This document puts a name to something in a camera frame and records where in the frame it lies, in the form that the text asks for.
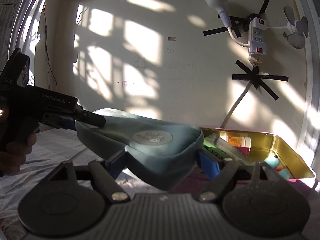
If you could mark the black tape cross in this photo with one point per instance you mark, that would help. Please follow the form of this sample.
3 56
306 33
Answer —
236 22
256 79

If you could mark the white pill bottle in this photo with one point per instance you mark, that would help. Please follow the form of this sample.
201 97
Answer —
244 142

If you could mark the teal fabric pencil case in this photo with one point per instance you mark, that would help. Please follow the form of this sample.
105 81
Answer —
161 153

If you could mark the white power strip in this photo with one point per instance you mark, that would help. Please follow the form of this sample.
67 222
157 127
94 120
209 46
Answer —
257 45

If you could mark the magenta zip coin purse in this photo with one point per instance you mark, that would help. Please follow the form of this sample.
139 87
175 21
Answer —
196 167

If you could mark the small white clip fan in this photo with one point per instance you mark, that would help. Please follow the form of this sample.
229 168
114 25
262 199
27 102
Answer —
297 30

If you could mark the striped blue bed sheet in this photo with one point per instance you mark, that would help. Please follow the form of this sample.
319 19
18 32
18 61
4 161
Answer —
53 147

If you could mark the teal plush bear toy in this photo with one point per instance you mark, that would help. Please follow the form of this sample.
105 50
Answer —
274 162

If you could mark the person's left hand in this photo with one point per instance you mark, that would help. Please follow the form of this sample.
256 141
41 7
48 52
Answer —
14 155

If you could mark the white window frame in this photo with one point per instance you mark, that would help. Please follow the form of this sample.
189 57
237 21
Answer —
308 141

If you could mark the pink macaron biscuit tin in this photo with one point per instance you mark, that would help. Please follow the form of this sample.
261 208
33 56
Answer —
264 145

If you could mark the green medicine box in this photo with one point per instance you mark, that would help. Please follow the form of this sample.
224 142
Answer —
223 150

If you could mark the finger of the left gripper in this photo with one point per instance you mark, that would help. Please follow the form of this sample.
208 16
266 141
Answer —
62 124
88 117

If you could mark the upper black tape cross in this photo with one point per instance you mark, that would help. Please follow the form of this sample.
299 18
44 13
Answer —
236 22

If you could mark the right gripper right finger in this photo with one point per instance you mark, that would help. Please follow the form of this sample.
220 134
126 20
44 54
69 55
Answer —
221 174

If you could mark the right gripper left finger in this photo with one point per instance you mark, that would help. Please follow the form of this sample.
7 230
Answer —
104 174

